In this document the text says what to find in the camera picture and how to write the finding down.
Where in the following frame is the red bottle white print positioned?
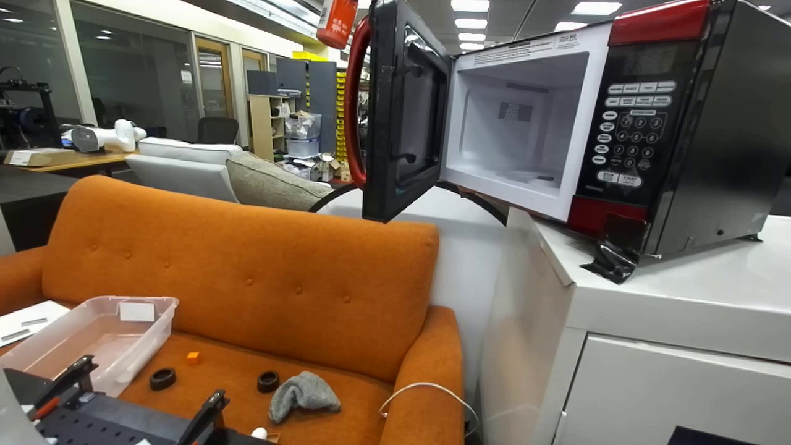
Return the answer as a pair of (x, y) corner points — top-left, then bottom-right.
(315, 0), (361, 53)

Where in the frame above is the orange fabric couch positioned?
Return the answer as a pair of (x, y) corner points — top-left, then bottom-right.
(0, 173), (467, 445)

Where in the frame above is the clear plastic box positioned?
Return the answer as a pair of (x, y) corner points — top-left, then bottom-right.
(0, 295), (179, 401)

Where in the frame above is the red black microwave oven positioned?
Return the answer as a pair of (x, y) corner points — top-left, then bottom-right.
(344, 0), (791, 285)

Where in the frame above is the yellow black striped pillar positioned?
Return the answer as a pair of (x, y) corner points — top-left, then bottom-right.
(330, 68), (354, 164)

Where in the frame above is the grey fabric cushion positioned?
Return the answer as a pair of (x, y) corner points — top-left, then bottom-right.
(223, 149), (335, 214)

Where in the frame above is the dark grey cabinet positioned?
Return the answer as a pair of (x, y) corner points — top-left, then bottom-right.
(275, 54), (341, 157)

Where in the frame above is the wooden shelf unit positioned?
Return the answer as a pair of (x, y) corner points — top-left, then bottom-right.
(244, 91), (292, 160)

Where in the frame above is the grey cloth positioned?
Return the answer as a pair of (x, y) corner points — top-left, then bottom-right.
(266, 369), (344, 427)

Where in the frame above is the black office chair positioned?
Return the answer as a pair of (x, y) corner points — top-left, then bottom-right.
(196, 113), (241, 146)

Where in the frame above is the white sofa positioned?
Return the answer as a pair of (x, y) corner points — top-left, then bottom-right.
(120, 134), (244, 205)

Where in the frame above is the wooden framed door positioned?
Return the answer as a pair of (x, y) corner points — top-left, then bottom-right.
(196, 36), (235, 120)

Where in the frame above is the black clamp lever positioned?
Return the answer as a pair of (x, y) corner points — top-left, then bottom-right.
(175, 388), (231, 445)

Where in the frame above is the white cabinet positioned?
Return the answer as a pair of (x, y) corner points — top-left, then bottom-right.
(477, 205), (791, 445)

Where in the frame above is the white device on desk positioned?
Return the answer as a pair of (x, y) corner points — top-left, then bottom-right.
(57, 116), (149, 154)

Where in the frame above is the wooden desk with papers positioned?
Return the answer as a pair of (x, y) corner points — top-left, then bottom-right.
(0, 146), (134, 175)

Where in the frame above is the white paper sheet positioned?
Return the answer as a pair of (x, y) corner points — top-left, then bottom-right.
(0, 300), (71, 348)

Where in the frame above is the black equipment rack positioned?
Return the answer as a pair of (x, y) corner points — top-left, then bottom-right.
(0, 76), (61, 152)

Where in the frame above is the thin white cable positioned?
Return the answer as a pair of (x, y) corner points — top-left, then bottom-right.
(376, 382), (481, 441)

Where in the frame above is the black rubber ring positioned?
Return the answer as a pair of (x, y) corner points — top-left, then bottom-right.
(149, 367), (177, 393)
(254, 371), (285, 396)

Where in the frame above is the black perforated mount plate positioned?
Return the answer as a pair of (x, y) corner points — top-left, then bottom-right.
(0, 367), (275, 445)

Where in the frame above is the black clamp with red handle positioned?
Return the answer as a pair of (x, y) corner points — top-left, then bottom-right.
(26, 354), (99, 419)

